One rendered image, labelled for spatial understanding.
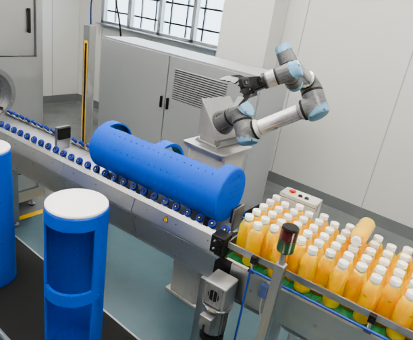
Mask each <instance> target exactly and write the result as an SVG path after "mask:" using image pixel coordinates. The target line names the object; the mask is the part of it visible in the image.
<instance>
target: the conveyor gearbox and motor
mask: <svg viewBox="0 0 413 340"><path fill-rule="evenodd" d="M237 287H238V279H237V278H235V277H233V276H231V275H229V274H227V273H225V272H224V271H222V270H220V269H217V270H216V271H215V272H214V273H212V274H211V275H210V276H209V277H207V278H206V279H205V283H204V290H203V294H202V305H203V306H204V308H203V312H202V313H201V314H200V317H199V321H198V328H199V329H200V332H199V335H200V338H201V339H202V340H223V336H224V332H225V328H226V324H227V318H228V314H229V312H230V311H231V310H232V308H233V301H234V300H235V296H236V290H237Z"/></svg>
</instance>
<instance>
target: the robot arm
mask: <svg viewBox="0 0 413 340"><path fill-rule="evenodd" d="M275 52H276V56H277V60H278V62H279V66H278V67H275V68H273V69H271V68H270V69H269V70H268V71H265V72H264V73H261V74H260V76H261V78H260V76H251V77H244V76H241V75H232V76H225V77H222V78H220V79H219V80H221V81H227V82H232V83H234V84H237V83H238V82H239V84H238V86H239V87H240V93H242V94H243V96H238V97H237V99H236V101H235V102H234V103H233V104H232V106H230V107H228V108H227V109H225V110H221V111H217V112H216V113H214V114H213V125H214V126H215V128H216V130H217V131H218V132H219V133H221V134H225V135H226V134H228V133H230V132H231V131H232V129H234V130H235V133H236V139H237V141H238V144H239V145H241V146H251V145H254V144H257V143H258V139H260V138H262V136H263V134H266V133H268V132H271V131H273V130H276V129H279V128H282V127H283V126H286V125H289V124H291V123H294V122H296V121H299V120H301V119H303V120H306V121H307V120H309V121H317V120H320V119H322V118H324V116H326V115H327V114H328V112H329V106H328V102H327V99H326V97H325V93H324V91H323V87H322V85H321V83H320V81H319V80H318V78H317V77H316V76H315V75H314V74H313V72H312V71H310V70H309V69H307V68H306V67H305V66H304V64H303V63H302V62H301V61H300V60H299V59H298V57H297V56H296V55H295V53H294V52H293V50H292V46H291V44H290V43H289V42H282V43H280V44H278V45H277V46H276V47H275ZM280 84H285V86H286V88H287V89H288V90H290V91H292V92H297V91H299V90H300V93H301V96H302V99H301V100H299V101H298V103H297V105H294V106H292V107H289V108H287V109H284V110H282V111H280V112H277V113H274V114H272V115H270V116H268V117H265V118H262V119H259V120H258V121H257V120H255V119H252V117H253V116H254V108H253V106H252V105H251V104H250V103H249V102H248V101H247V100H248V99H249V98H251V97H254V96H256V95H258V94H257V91H259V90H262V89H268V88H273V87H276V86H278V85H280ZM251 94H252V95H251ZM250 95H251V96H250Z"/></svg>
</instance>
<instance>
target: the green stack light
mask: <svg viewBox="0 0 413 340"><path fill-rule="evenodd" d="M295 247H296V243H293V244H290V243H287V242H284V241H282V240H281V239H280V238H279V239H278V242H277V247H276V248H277V251H278V252H280V253H281V254H284V255H292V254H293V253H294V250H295Z"/></svg>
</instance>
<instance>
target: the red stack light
mask: <svg viewBox="0 0 413 340"><path fill-rule="evenodd" d="M298 235H299V232H298V233H288V232H286V231H285V230H283V228H282V227H281V231H280V234H279V238H280V239H281V240H282V241H284V242H287V243H290V244H293V243H296V242H297V239H298Z"/></svg>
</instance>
